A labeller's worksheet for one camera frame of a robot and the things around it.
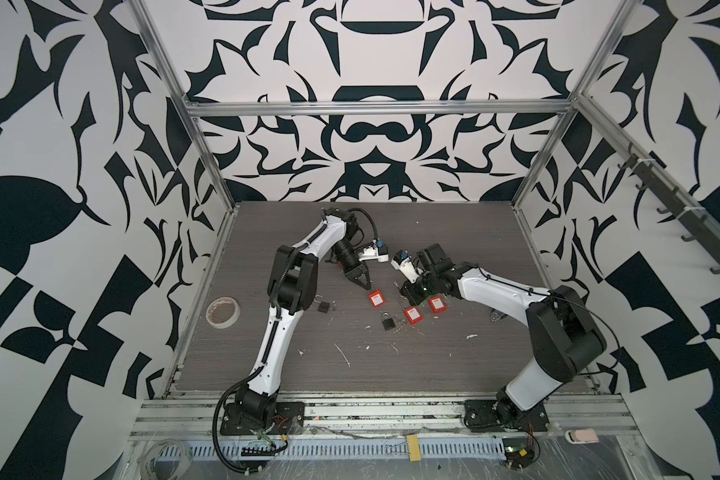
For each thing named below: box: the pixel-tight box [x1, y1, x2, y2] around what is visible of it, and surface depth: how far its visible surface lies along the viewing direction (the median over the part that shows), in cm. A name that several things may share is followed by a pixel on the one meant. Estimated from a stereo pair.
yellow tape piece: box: [407, 435, 421, 462], surface depth 71 cm
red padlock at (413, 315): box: [404, 307, 424, 325], surface depth 93 cm
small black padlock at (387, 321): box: [381, 311, 396, 331], surface depth 92 cm
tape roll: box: [205, 296, 241, 329], surface depth 92 cm
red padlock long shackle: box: [428, 296, 447, 314], surface depth 94 cm
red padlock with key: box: [368, 289, 386, 308], surface depth 93 cm
